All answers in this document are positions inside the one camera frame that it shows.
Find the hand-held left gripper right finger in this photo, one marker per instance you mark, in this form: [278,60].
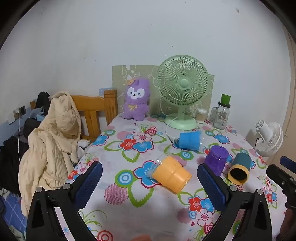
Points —
[211,187]

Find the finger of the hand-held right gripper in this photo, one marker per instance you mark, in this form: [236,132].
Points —
[281,176]
[289,162]

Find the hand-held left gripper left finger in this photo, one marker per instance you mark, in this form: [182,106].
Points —
[90,182]

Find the orange plastic cup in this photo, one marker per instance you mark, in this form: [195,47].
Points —
[170,175]

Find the purple plastic cup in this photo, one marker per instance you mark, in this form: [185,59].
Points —
[216,160]

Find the teal cup with yellow rim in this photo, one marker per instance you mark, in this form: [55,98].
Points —
[241,162]

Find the blue plastic cup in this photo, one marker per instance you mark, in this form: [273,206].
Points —
[189,140]

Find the white standing fan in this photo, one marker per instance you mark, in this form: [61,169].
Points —
[269,136]

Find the white cloth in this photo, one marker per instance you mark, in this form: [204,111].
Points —
[83,147]

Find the floral tablecloth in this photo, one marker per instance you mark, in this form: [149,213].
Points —
[129,162]

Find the beige padded jacket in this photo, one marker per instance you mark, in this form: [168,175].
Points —
[53,143]

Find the glass jar mug green lid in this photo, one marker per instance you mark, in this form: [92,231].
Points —
[220,115]

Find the cotton swab container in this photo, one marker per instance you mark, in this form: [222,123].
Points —
[200,115]

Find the wooden chair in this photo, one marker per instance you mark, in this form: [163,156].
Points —
[92,109]

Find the blue checkered mat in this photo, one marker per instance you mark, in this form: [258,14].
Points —
[11,213]

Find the purple plush toy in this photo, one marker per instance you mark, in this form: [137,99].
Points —
[136,102]

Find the green table fan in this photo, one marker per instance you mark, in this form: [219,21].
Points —
[183,83]

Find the grey wall socket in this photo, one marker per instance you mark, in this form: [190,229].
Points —
[22,110]

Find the green patterned wall board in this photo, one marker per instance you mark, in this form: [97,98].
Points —
[122,76]

